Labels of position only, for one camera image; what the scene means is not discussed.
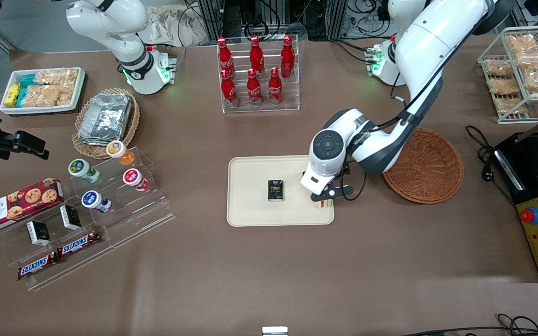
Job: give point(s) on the beige paper bag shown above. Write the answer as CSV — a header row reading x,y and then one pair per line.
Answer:
x,y
166,28

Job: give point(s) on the light tan wicker basket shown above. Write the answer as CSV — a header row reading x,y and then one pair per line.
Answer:
x,y
132,126

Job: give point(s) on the yellow snack pack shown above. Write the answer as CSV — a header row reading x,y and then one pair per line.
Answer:
x,y
12,94

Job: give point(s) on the green lid yogurt cup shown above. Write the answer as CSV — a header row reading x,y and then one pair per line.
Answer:
x,y
81,169

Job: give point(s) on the small black white box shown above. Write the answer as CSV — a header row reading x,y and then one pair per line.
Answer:
x,y
71,217
38,233

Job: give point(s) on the Snickers chocolate bar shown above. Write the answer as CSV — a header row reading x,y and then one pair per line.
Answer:
x,y
78,244
38,266

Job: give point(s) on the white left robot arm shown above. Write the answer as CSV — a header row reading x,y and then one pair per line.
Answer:
x,y
428,46

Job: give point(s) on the stack of foil trays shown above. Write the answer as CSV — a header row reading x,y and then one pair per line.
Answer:
x,y
105,119

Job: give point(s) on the triangular sandwich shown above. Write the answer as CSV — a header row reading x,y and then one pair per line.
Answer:
x,y
324,205

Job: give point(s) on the round brown wicker basket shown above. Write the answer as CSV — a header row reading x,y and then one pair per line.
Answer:
x,y
432,172

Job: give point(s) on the beige plastic tray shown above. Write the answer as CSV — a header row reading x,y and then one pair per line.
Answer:
x,y
250,196

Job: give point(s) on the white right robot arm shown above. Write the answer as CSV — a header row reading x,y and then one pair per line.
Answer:
x,y
110,23

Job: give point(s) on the clear acrylic bottle rack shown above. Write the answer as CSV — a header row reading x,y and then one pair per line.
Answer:
x,y
292,95

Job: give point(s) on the clear rice crisp pack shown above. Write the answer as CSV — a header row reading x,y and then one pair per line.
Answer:
x,y
56,77
47,95

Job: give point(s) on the white rectangular snack tray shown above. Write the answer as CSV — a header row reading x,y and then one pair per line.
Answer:
x,y
45,109

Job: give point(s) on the red Walkers cookie box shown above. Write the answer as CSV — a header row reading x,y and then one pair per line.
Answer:
x,y
17,205

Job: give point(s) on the red lid yogurt cup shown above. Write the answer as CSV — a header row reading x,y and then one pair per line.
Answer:
x,y
133,178

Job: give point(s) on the orange lid yogurt cup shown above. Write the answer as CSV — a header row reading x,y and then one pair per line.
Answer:
x,y
118,151

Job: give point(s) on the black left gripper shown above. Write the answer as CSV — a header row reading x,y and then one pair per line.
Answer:
x,y
347,171

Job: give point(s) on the white device edge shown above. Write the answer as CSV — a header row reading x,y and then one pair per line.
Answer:
x,y
274,331

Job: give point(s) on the black electric griddle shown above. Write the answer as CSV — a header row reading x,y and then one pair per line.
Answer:
x,y
526,163

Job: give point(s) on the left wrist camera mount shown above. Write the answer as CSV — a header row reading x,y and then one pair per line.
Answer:
x,y
346,191

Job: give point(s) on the clear acrylic stepped stand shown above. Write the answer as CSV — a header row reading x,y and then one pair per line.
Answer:
x,y
147,210

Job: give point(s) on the blue lid yogurt cup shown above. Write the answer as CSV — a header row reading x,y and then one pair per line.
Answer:
x,y
93,200

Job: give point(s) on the red cola bottle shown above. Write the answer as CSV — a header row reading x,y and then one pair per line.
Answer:
x,y
230,92
275,89
254,92
287,57
256,57
225,57

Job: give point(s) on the small black card box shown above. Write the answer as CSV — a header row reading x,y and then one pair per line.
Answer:
x,y
276,190

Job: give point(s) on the teal snack pack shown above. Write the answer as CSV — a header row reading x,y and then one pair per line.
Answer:
x,y
27,80
21,97

